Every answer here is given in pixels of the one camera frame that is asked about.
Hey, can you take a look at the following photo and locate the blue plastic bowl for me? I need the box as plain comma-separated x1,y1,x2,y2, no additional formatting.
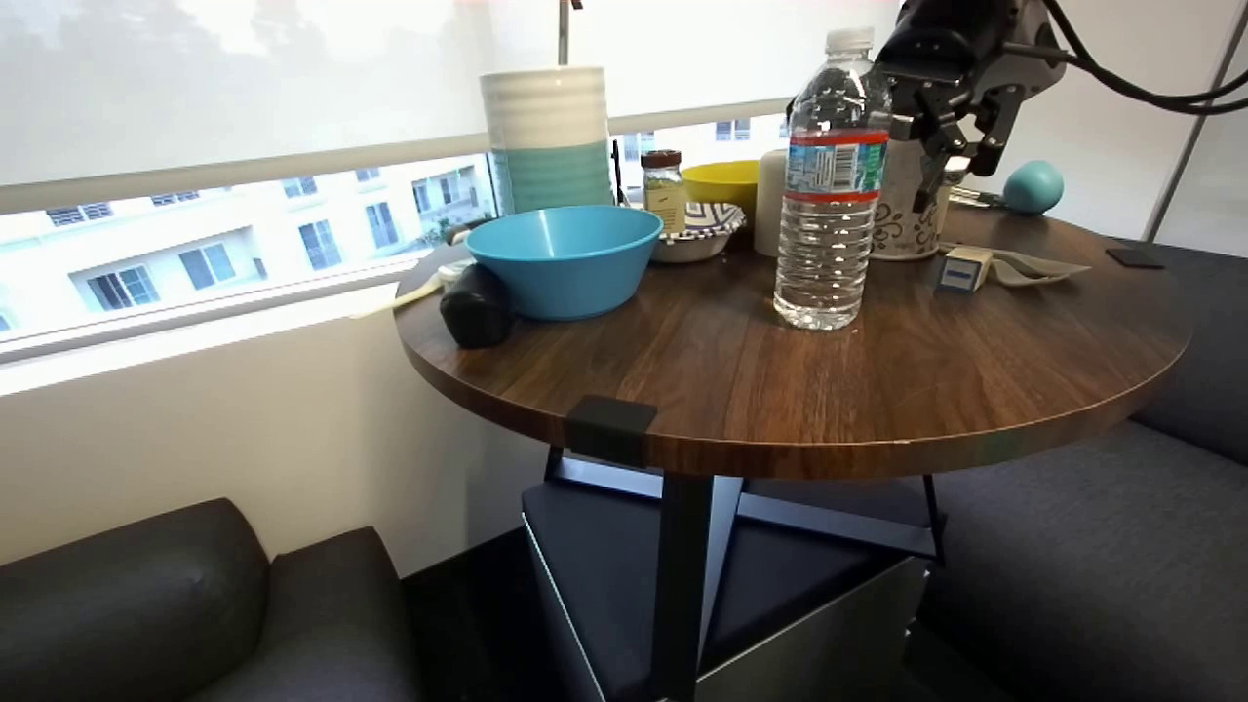
463,203,669,325

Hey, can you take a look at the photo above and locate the black metal table leg frame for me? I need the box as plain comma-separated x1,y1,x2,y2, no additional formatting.
541,445,950,702

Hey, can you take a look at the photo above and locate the dark grey bench sofa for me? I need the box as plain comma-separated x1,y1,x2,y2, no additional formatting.
911,237,1248,702

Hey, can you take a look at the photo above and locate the teal ball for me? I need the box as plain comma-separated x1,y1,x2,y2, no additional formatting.
953,155,1068,217

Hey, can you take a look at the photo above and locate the white plastic spoon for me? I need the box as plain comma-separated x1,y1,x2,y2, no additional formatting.
987,246,1096,284

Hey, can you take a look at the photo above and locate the small glass jar dark lid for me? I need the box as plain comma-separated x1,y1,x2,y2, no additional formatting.
638,148,691,243

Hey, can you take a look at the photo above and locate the white and teal canister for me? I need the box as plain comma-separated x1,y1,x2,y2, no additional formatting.
475,67,618,217

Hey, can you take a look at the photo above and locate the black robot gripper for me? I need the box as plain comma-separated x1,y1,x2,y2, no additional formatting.
865,0,1068,213

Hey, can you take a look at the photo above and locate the patterned paper cup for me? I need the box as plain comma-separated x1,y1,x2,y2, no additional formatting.
869,129,961,264

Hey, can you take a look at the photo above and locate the yellow bowl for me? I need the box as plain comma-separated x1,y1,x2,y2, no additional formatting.
683,155,766,229

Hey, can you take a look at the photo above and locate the thin metal rod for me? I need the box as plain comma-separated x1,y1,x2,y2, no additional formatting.
556,0,587,69

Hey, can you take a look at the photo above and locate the clear plastic water bottle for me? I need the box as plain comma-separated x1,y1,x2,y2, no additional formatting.
770,29,894,337

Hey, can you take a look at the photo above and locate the dark leather armchair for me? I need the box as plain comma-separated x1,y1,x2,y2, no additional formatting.
0,494,427,702

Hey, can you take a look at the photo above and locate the black ladle pale handle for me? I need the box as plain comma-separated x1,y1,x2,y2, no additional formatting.
388,246,519,353

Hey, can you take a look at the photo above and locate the black tape patch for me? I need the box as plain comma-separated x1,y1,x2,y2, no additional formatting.
1103,243,1169,275
566,394,661,468

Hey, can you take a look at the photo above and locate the white roller window blind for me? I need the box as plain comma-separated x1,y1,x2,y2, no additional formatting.
0,0,914,217

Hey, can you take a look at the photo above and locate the black white patterned dish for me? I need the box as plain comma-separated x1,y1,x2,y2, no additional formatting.
648,200,752,268

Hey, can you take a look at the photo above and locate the black cable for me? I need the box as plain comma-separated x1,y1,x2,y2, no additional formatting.
1039,0,1248,119

